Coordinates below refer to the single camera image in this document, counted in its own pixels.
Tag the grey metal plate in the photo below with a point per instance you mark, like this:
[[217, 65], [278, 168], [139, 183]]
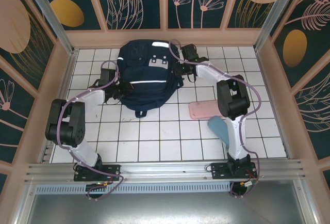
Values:
[[167, 208]]

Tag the aluminium rail frame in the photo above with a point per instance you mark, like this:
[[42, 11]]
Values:
[[167, 171]]

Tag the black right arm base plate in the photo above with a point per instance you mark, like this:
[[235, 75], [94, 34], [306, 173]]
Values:
[[219, 171]]

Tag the aluminium corner post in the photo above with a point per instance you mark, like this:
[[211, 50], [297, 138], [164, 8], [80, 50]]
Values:
[[276, 9], [51, 17]]

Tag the aluminium side rail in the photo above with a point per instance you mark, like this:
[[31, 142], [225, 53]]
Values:
[[288, 151], [47, 154]]

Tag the navy blue backpack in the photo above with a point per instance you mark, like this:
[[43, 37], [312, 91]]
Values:
[[144, 92]]

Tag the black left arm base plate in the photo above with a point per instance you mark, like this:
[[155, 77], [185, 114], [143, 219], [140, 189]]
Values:
[[113, 172]]

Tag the blue glasses case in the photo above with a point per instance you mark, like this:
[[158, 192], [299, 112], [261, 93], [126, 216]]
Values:
[[219, 128]]

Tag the pink pencil case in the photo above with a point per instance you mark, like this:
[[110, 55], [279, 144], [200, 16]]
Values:
[[202, 109]]

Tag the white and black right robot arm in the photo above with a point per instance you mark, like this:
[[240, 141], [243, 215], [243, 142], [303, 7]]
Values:
[[237, 141]]

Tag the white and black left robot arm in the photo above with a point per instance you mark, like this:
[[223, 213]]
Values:
[[85, 154]]

